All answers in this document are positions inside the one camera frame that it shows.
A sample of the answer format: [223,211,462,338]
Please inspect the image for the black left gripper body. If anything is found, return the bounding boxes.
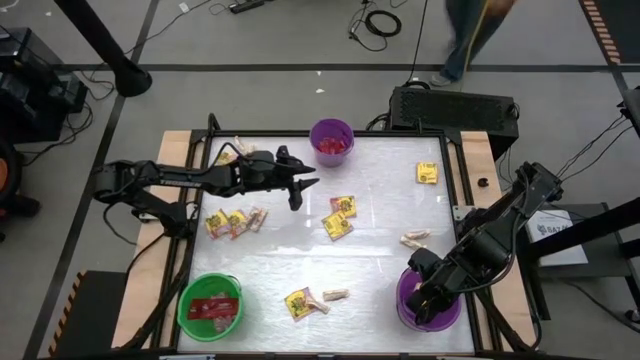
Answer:
[232,144,300,194]

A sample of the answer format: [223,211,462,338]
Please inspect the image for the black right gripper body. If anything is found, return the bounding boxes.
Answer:
[407,247,466,304]

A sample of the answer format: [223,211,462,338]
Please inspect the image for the small purple plastic bucket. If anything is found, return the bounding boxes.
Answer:
[309,117,356,168]

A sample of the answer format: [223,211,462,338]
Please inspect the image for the large purple plastic bucket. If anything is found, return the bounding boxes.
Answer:
[395,262,463,333]

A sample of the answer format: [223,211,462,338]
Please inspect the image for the wooden side board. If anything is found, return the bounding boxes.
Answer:
[458,130,540,352]
[110,129,207,350]

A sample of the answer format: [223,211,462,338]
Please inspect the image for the white printed paper sheet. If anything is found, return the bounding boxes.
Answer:
[521,208,591,268]

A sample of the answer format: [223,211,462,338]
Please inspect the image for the black pole stand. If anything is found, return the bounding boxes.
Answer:
[52,0,154,99]

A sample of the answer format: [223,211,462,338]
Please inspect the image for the black computer case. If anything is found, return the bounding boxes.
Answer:
[388,85,521,162]

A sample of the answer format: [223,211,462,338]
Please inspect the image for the black power strip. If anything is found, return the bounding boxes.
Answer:
[227,0,266,15]

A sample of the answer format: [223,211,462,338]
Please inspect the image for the green plastic bucket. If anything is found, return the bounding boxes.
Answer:
[176,272,246,344]

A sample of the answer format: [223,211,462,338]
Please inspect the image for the person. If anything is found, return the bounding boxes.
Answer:
[438,0,519,87]

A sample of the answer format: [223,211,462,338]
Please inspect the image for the black mat orange stripes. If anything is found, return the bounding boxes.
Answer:
[578,0,640,66]
[47,269,130,359]

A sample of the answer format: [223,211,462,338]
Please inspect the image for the black equipment cart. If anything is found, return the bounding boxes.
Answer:
[0,25,91,146]

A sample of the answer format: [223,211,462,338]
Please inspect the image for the black orange wheeled base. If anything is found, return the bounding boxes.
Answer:
[0,137,43,245]

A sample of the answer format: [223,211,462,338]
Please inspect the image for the black camera stand beam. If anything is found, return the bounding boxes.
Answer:
[524,196,640,322]

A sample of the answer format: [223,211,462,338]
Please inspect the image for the thin black cable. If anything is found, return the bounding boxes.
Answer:
[403,0,430,87]

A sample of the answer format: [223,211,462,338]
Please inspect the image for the coiled black cable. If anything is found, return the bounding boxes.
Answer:
[347,0,403,53]

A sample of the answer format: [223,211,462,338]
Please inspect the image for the yellow cable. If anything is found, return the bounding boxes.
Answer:
[458,0,494,94]

